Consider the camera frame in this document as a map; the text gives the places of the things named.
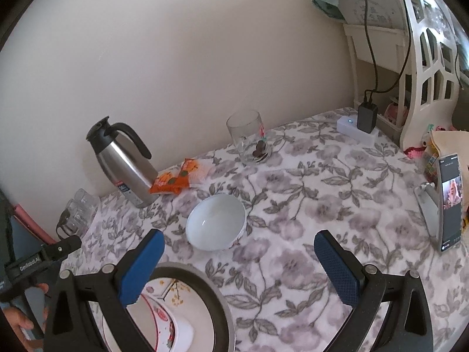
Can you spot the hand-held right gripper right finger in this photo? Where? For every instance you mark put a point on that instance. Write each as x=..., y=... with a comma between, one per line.
x=337, y=269

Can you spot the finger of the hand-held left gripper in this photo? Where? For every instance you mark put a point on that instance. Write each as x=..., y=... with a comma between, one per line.
x=60, y=247

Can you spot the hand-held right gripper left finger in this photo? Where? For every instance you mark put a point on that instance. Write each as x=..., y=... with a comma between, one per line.
x=141, y=266

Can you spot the black rim plate yellow flowers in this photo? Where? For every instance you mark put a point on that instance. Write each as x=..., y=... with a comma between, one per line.
x=165, y=286

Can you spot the strawberry print bowl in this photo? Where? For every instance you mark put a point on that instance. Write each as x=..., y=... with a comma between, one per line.
x=166, y=326

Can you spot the stainless steel basin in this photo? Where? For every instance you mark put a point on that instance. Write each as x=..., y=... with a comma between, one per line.
x=217, y=300

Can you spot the small white bowl red emblem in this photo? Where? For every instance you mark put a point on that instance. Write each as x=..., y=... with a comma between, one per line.
x=216, y=220

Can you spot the person's left hand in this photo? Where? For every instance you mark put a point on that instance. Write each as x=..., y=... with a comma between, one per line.
x=20, y=324

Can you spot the pink board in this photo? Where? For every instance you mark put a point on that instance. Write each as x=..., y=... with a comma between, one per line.
x=31, y=227

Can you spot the clear glass cup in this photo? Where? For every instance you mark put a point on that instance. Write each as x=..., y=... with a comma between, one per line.
x=86, y=201

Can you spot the grey floral tablecloth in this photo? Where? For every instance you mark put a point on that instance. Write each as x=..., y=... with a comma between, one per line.
x=311, y=205

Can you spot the orange snack packet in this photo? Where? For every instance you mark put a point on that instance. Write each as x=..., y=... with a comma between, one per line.
x=190, y=171
x=163, y=184

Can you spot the stainless steel thermos jug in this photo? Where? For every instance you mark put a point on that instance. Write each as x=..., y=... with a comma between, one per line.
x=124, y=168

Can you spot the grey phone stand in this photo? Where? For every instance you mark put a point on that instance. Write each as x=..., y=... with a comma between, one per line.
x=428, y=209

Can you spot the smartphone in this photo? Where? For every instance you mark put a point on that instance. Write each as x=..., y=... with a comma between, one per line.
x=450, y=190

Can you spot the white power strip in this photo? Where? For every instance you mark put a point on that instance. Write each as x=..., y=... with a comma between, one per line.
x=350, y=129

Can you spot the black charger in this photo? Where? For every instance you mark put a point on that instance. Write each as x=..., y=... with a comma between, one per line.
x=367, y=117

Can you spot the clear glass mug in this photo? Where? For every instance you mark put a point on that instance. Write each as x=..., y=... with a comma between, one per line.
x=243, y=132

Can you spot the white shelf unit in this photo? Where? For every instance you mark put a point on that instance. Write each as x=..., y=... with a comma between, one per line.
x=414, y=44

